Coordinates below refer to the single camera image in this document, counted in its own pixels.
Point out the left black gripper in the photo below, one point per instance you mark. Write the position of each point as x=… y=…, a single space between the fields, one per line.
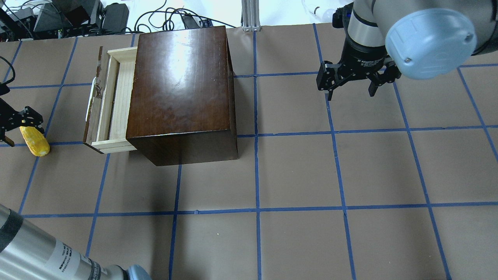
x=24 y=118

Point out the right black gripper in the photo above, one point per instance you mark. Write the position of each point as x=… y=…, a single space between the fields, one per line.
x=362 y=59

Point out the yellow corn cob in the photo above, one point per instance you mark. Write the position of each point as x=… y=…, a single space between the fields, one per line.
x=35 y=140

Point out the wooden drawer with white handle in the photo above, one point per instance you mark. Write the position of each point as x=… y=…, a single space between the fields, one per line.
x=109 y=101

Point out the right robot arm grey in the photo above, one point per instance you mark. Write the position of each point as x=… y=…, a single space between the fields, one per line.
x=420 y=39

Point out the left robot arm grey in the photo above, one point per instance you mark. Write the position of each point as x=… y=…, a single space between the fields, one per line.
x=56 y=196

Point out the dark wooden drawer cabinet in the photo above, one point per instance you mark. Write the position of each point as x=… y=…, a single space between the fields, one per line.
x=182 y=105

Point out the black laptop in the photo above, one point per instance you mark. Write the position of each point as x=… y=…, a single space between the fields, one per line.
x=48 y=19

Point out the aluminium frame post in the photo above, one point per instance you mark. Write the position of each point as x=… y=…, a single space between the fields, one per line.
x=250 y=16

